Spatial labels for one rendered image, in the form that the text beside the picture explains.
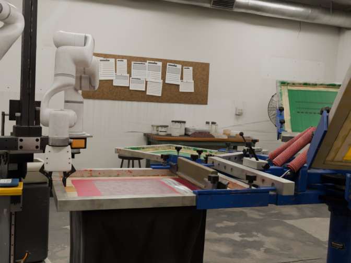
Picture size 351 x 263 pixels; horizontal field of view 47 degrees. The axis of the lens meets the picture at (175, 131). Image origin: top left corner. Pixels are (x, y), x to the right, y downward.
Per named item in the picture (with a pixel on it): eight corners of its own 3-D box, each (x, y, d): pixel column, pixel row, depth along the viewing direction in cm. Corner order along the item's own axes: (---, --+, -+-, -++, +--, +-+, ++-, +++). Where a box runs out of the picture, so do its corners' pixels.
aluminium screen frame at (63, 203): (57, 211, 127) (57, 200, 127) (48, 176, 182) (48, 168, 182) (267, 202, 155) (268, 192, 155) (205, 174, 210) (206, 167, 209)
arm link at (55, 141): (71, 136, 159) (71, 143, 159) (48, 135, 156) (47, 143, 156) (73, 138, 152) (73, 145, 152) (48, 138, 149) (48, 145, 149)
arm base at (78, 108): (54, 132, 204) (55, 102, 203) (78, 132, 211) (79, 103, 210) (64, 134, 191) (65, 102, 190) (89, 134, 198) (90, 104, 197)
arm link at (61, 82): (76, 79, 168) (73, 129, 165) (44, 77, 166) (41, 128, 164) (74, 74, 159) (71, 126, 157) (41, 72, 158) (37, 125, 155)
